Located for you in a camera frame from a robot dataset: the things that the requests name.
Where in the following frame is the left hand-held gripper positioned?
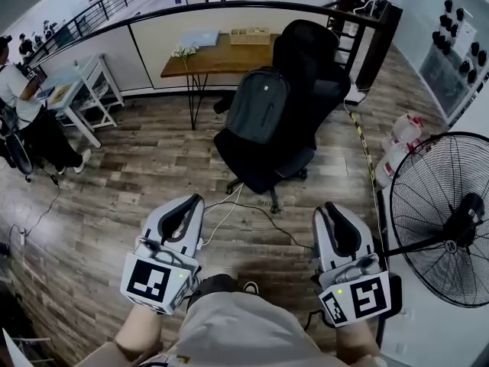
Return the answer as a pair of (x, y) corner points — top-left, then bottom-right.
(120, 193), (206, 317)

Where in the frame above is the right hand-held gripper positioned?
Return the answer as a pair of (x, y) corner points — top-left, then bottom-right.
(312, 201), (393, 329)

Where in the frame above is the grey backpack bag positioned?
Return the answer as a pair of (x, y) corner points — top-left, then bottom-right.
(224, 66), (291, 145)

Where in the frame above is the black office chair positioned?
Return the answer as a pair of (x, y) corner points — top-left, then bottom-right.
(212, 18), (352, 215)

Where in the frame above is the person's right forearm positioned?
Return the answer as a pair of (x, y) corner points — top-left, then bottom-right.
(335, 318), (384, 359)

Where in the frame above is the person's left forearm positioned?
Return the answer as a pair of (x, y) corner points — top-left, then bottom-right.
(113, 303), (166, 361)

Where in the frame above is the yellow black striped tape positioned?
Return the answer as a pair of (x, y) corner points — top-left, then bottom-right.
(349, 111), (383, 236)

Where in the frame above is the clear water jug red label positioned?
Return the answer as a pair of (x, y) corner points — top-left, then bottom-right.
(389, 113), (426, 156)
(374, 139), (412, 189)

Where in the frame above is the person's beige clothing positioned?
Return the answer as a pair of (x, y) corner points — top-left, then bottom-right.
(74, 291), (387, 367)

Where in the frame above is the white power strip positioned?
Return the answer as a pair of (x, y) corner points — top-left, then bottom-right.
(342, 86), (371, 106)

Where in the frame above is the white side table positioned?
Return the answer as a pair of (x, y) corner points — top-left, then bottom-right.
(37, 53), (125, 149)

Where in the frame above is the wooden desk with metal legs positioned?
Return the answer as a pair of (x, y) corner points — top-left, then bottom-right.
(160, 32), (284, 131)

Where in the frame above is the white flower bunch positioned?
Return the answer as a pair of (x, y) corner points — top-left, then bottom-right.
(170, 45), (200, 70)

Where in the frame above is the light blue flat box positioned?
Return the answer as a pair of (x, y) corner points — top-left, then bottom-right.
(178, 28), (222, 48)

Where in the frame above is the black curved handrail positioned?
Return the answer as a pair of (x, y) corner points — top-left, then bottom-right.
(26, 0), (383, 70)

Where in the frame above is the black metal balcony railing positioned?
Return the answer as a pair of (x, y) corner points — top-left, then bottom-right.
(22, 0), (157, 67)

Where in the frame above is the white floor cable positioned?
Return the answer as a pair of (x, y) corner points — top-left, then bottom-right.
(198, 183), (245, 248)

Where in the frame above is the black floor cable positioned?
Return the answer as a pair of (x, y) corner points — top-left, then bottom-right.
(204, 200), (316, 250)

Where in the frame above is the black pedestal fan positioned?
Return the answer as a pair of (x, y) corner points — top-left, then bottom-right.
(376, 131), (489, 346)

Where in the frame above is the thin black cable with adapter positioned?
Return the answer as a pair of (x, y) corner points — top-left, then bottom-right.
(8, 166), (63, 246)

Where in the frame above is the dark wooden shelf post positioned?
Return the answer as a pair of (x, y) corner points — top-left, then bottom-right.
(326, 0), (404, 92)

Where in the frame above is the group of black wall bottles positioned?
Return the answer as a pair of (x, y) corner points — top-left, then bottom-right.
(431, 0), (489, 85)

